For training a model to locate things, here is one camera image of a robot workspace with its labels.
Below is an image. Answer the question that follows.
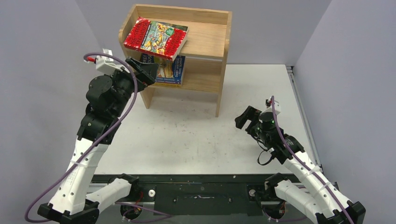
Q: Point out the blue 91-storey treehouse book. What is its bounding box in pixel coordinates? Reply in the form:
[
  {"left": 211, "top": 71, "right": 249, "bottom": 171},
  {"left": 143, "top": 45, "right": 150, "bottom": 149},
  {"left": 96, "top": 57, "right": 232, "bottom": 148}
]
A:
[{"left": 140, "top": 53, "right": 186, "bottom": 84}]

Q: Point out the red treehouse book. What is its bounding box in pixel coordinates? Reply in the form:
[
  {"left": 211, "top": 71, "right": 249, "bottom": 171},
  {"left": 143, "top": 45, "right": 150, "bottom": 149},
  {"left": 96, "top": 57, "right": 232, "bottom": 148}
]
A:
[{"left": 123, "top": 17, "right": 183, "bottom": 61}]

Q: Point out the animal farm book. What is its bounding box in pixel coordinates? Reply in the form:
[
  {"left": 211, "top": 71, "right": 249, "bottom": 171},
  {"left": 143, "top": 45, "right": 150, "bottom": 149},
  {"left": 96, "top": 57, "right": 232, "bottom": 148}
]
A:
[{"left": 175, "top": 26, "right": 189, "bottom": 55}]

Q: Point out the yellow 130-storey treehouse book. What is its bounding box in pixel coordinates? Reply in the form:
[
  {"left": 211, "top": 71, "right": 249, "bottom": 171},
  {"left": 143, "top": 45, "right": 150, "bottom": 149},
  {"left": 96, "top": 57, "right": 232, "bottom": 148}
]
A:
[{"left": 152, "top": 82, "right": 182, "bottom": 88}]

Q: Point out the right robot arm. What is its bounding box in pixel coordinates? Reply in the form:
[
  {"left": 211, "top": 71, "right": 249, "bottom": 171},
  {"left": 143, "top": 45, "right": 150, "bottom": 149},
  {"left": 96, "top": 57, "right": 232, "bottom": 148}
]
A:
[{"left": 234, "top": 104, "right": 366, "bottom": 224}]

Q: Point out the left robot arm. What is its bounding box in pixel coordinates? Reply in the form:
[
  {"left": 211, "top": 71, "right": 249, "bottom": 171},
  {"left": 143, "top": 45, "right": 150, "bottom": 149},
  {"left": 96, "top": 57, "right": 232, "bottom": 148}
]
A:
[{"left": 37, "top": 57, "right": 159, "bottom": 224}]

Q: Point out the wooden shelf unit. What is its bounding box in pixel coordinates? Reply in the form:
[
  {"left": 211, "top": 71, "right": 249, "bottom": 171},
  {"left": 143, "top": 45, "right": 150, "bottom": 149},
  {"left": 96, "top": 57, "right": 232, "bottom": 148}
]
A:
[{"left": 118, "top": 4, "right": 232, "bottom": 117}]

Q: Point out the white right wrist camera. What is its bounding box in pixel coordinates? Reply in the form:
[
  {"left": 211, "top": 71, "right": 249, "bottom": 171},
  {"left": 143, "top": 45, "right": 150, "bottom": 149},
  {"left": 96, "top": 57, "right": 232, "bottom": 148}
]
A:
[{"left": 261, "top": 96, "right": 281, "bottom": 116}]

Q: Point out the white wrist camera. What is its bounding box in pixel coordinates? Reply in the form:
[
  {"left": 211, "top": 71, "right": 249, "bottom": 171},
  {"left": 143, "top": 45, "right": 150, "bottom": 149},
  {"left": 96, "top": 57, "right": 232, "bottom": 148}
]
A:
[
  {"left": 261, "top": 96, "right": 281, "bottom": 116},
  {"left": 85, "top": 56, "right": 123, "bottom": 76}
]

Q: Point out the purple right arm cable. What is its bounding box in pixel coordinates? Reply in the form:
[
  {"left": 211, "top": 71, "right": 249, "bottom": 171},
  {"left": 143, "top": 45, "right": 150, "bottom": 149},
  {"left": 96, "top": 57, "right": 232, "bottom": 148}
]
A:
[{"left": 269, "top": 96, "right": 355, "bottom": 224}]

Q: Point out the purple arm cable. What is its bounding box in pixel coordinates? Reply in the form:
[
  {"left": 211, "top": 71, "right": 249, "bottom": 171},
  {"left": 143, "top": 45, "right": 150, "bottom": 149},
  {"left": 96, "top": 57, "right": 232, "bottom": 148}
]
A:
[
  {"left": 24, "top": 53, "right": 173, "bottom": 223},
  {"left": 269, "top": 96, "right": 355, "bottom": 224}
]

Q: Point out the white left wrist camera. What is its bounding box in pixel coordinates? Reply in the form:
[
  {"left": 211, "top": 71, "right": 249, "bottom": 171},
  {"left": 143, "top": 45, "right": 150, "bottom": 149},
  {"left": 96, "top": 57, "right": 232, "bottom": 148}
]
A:
[{"left": 85, "top": 56, "right": 123, "bottom": 76}]

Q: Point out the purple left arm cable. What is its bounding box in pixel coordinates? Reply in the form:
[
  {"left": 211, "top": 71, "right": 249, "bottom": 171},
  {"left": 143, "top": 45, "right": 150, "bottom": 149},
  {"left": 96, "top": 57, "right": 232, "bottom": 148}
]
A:
[{"left": 24, "top": 53, "right": 173, "bottom": 223}]

